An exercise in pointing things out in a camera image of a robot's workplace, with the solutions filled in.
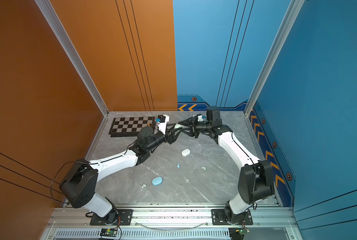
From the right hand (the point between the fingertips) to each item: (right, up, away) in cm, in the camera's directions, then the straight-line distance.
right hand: (178, 126), depth 75 cm
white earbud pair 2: (-20, -33, +7) cm, 39 cm away
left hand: (+1, 0, +2) cm, 2 cm away
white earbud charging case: (+4, -17, +20) cm, 27 cm away
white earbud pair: (+15, -25, +14) cm, 33 cm away
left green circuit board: (-33, -51, -4) cm, 61 cm away
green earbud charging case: (-1, 0, 0) cm, 1 cm away
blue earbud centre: (0, -24, +16) cm, 29 cm away
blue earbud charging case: (-12, -31, +8) cm, 34 cm away
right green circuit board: (+31, -49, -6) cm, 58 cm away
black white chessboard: (-36, -1, +31) cm, 48 cm away
